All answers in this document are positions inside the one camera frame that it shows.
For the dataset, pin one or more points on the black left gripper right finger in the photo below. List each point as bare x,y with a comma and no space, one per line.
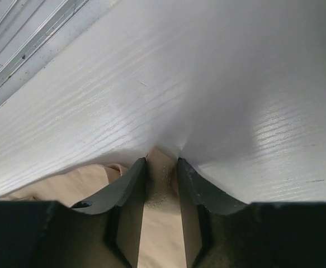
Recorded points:
203,208

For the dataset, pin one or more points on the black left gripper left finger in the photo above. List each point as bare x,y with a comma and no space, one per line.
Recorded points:
122,202

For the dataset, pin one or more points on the beige t shirt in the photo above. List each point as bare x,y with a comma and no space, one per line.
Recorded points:
161,243

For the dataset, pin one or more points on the aluminium frame rail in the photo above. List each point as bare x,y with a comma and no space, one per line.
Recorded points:
32,33

